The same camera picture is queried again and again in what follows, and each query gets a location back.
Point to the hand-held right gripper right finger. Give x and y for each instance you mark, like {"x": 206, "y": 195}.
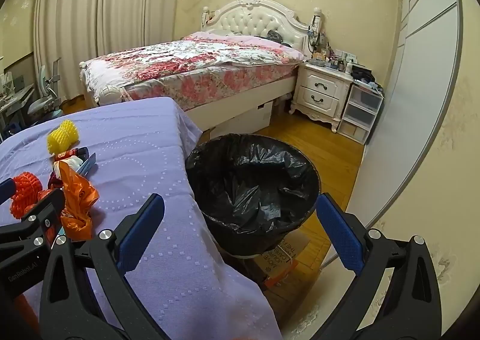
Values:
{"x": 341, "y": 235}

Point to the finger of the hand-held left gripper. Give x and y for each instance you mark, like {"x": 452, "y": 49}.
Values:
{"x": 45, "y": 212}
{"x": 5, "y": 191}

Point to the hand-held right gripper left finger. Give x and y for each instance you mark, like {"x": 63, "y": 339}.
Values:
{"x": 138, "y": 229}

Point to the orange foam fruit net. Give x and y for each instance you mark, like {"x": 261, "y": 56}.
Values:
{"x": 26, "y": 190}

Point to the orange plastic bag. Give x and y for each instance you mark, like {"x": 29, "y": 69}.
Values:
{"x": 77, "y": 205}

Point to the dark red ribbon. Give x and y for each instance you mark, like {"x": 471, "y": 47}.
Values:
{"x": 54, "y": 180}

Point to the white tissue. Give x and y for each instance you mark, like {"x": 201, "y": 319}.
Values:
{"x": 69, "y": 164}

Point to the red label small bottle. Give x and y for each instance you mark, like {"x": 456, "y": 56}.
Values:
{"x": 64, "y": 155}

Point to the light blue toothpaste tube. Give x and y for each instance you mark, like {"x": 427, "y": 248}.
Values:
{"x": 87, "y": 165}

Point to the yellow foam fruit net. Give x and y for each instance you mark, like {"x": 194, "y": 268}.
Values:
{"x": 63, "y": 136}

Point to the trash bin with black bag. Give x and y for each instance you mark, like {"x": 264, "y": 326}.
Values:
{"x": 247, "y": 182}

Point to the orange fabric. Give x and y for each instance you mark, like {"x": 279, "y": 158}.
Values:
{"x": 22, "y": 310}

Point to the cardboard box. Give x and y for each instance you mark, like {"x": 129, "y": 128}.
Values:
{"x": 277, "y": 257}

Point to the purple dotted tablecloth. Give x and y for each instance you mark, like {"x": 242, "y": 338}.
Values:
{"x": 150, "y": 145}

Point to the grey desk chair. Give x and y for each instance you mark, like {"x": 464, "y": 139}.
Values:
{"x": 41, "y": 104}

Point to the grey study desk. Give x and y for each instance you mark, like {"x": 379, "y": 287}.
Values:
{"x": 15, "y": 94}

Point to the clear plastic drawer unit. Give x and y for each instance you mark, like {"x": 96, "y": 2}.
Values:
{"x": 362, "y": 107}

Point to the white two-drawer nightstand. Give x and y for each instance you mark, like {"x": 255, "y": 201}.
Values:
{"x": 318, "y": 89}

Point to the white under-bed storage box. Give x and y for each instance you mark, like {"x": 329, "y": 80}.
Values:
{"x": 247, "y": 119}

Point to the dark clothes pile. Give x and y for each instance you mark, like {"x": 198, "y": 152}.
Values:
{"x": 365, "y": 75}

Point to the pink floral quilt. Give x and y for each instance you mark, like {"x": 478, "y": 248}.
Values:
{"x": 180, "y": 59}

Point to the clutter of small bottles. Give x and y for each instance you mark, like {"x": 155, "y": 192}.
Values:
{"x": 330, "y": 59}

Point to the beige curtain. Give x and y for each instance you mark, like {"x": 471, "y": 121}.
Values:
{"x": 142, "y": 2}
{"x": 67, "y": 25}

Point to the white sliding wardrobe door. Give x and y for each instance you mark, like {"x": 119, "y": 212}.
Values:
{"x": 423, "y": 62}

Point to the dark cloth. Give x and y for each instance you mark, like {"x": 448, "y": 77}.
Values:
{"x": 275, "y": 35}

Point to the white tufted headboard bed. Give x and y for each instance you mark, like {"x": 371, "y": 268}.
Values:
{"x": 255, "y": 21}

